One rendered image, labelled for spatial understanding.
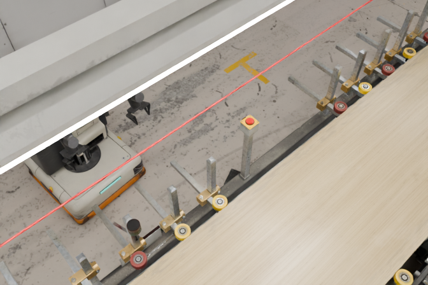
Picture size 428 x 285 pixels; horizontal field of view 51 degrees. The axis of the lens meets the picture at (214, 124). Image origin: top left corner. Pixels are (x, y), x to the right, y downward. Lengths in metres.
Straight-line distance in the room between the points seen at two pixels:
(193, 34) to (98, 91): 0.23
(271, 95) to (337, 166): 1.64
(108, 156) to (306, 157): 1.50
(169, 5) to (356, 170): 1.89
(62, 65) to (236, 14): 0.40
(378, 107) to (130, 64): 2.22
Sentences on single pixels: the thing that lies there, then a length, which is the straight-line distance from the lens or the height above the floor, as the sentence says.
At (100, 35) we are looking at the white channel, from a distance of 0.83.
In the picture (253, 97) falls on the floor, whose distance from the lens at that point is 4.03.
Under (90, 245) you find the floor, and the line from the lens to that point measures 3.36.
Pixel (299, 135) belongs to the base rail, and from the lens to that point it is 2.91.
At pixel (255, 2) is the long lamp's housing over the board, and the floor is 2.36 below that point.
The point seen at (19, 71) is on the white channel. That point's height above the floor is 2.46.
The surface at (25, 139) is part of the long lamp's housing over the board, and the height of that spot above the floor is 2.35.
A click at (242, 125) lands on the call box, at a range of 2.26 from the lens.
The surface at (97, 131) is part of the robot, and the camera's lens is 2.86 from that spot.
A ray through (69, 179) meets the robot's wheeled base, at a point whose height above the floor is 0.28.
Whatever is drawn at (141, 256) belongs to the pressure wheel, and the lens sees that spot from 2.26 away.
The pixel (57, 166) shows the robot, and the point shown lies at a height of 0.36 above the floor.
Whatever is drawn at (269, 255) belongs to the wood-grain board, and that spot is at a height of 0.90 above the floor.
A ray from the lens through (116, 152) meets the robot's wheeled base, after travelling 3.37.
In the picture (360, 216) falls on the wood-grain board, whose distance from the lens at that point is 2.45.
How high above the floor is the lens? 2.98
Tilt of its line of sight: 51 degrees down
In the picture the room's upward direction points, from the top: straight up
